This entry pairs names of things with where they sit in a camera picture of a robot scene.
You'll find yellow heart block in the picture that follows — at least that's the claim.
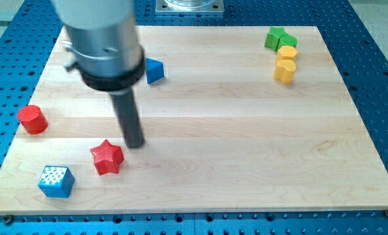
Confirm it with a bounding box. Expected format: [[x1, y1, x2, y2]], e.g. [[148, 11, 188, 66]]
[[273, 59, 297, 85]]

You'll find black pusher rod tool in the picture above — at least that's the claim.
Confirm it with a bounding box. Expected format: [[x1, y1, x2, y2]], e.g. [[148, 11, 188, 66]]
[[110, 87, 144, 149]]

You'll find blue cube block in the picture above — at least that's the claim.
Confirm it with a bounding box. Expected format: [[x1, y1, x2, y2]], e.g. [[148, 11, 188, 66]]
[[38, 165, 75, 198]]

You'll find blue triangle block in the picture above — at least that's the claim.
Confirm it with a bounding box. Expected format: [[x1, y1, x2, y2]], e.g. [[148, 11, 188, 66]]
[[146, 58, 165, 84]]

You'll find yellow hexagon block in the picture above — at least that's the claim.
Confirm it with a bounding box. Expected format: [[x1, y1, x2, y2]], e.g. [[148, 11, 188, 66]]
[[276, 46, 299, 61]]

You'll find wooden board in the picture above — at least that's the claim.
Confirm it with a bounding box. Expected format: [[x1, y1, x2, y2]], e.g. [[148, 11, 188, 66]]
[[0, 26, 388, 215]]

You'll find red star block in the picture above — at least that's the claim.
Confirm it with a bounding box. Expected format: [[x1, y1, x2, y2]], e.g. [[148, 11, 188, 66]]
[[90, 140, 125, 176]]

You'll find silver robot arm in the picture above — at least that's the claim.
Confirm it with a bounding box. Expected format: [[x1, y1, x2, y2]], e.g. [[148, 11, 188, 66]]
[[53, 0, 146, 148]]

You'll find red cylinder block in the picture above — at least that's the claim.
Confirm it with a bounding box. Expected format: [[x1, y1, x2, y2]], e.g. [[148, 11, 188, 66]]
[[17, 105, 48, 134]]

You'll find green round block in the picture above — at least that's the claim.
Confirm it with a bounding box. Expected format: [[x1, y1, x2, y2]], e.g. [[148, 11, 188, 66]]
[[276, 35, 298, 51]]

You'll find green star block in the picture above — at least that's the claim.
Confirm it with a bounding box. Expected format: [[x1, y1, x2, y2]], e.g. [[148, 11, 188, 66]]
[[264, 26, 288, 52]]

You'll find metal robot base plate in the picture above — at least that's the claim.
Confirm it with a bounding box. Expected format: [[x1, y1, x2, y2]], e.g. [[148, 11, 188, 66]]
[[155, 0, 225, 13]]

